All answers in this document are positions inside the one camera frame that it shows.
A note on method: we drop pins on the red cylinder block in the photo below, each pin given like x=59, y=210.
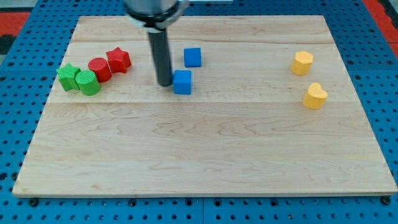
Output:
x=101, y=69

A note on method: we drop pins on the green star block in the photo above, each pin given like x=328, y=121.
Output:
x=67, y=75

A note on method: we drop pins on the blue cube upper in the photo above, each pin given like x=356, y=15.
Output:
x=192, y=57

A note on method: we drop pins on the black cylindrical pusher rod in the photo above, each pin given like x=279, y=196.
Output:
x=159, y=44

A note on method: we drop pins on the blue block lower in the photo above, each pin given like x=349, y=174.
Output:
x=182, y=82

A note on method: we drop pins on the red star block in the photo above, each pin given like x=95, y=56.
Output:
x=119, y=60

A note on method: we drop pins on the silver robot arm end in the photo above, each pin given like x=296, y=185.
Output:
x=155, y=15

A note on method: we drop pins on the yellow heart block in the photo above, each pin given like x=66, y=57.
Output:
x=315, y=97

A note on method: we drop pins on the wooden board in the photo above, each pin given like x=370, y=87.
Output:
x=243, y=132

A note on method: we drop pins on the green cylinder block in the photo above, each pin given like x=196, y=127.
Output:
x=87, y=82

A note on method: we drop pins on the yellow hexagon block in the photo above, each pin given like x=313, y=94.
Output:
x=302, y=63

